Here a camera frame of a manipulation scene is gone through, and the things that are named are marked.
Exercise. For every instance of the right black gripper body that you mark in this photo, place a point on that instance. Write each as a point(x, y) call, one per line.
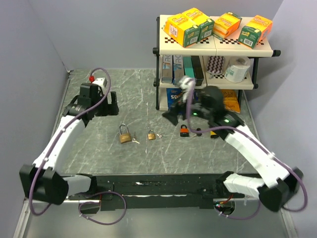
point(198, 110)

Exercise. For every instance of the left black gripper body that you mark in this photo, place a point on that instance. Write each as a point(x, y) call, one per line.
point(103, 108)

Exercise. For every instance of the orange black padlock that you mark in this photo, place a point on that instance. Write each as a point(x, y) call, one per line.
point(184, 131)

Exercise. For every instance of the yellow padlock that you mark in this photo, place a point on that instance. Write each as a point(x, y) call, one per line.
point(213, 135)

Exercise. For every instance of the large brass padlock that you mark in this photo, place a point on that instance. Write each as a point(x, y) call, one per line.
point(124, 135)

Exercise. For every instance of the small brass padlock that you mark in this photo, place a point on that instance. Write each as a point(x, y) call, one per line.
point(151, 135)

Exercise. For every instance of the large padlock silver keys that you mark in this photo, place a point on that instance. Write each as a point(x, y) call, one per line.
point(134, 139)

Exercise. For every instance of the black keys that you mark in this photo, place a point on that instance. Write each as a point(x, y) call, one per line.
point(198, 134)

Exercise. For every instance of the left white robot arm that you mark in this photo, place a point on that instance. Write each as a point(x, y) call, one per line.
point(41, 180)

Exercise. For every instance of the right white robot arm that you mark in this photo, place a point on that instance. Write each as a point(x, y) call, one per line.
point(277, 183)

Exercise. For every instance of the blue Doritos bag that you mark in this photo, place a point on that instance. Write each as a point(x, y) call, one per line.
point(172, 95)

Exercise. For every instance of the yellow honey dijon bag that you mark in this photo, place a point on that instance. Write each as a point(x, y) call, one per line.
point(230, 100)

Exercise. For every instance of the black green box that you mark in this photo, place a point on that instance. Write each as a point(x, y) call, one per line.
point(198, 71)

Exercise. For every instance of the teal box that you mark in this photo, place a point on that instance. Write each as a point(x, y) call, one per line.
point(188, 67)

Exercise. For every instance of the purple zigzag sponge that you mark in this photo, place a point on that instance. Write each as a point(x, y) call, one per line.
point(215, 65)

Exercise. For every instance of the beige three tier shelf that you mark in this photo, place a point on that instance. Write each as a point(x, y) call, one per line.
point(211, 46)

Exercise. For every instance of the toilet paper roll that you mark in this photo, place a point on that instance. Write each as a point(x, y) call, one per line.
point(237, 69)

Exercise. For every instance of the yellow sponge box left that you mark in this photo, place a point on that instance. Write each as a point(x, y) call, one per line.
point(182, 29)

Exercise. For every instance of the yellow sponge box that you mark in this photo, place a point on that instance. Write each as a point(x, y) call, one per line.
point(182, 29)
point(203, 21)

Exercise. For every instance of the orange sponge pack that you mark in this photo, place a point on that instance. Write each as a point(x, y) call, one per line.
point(226, 24)

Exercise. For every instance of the orange green sponge box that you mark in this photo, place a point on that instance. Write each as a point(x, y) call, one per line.
point(255, 31)

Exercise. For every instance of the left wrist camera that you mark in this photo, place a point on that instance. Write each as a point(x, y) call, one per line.
point(102, 82)

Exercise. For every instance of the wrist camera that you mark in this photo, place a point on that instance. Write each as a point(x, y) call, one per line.
point(186, 83)
point(102, 82)

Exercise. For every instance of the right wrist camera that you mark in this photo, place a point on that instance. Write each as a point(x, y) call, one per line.
point(186, 83)

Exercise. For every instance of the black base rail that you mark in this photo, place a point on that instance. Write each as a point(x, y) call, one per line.
point(158, 191)

